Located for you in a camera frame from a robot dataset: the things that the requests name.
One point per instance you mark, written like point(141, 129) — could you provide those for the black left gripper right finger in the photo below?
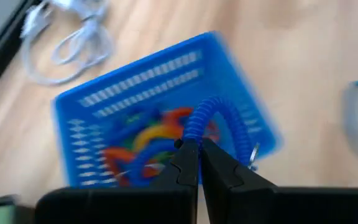
point(291, 205)

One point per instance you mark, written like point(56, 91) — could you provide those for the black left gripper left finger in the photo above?
point(120, 205)

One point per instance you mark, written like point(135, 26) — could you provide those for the red spiral wrist coil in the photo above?
point(113, 155)

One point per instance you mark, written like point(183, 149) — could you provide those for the blue spiral wrist coil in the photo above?
point(154, 147)
point(216, 102)

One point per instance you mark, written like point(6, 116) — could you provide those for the blue plastic basket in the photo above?
point(222, 62)

